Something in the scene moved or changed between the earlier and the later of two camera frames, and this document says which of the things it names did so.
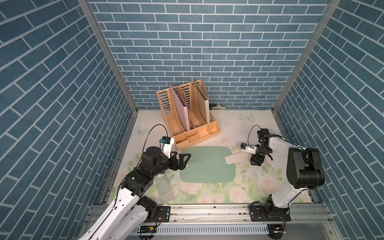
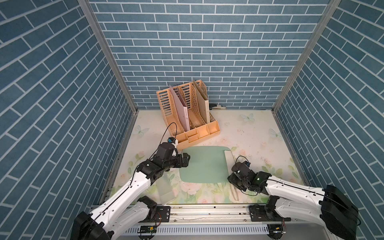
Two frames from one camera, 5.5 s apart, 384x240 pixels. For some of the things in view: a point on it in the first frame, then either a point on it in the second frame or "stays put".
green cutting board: [207, 164] stays put
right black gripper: [255, 160] -> [230, 179]
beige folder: [204, 103] stays put
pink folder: [183, 108] stays put
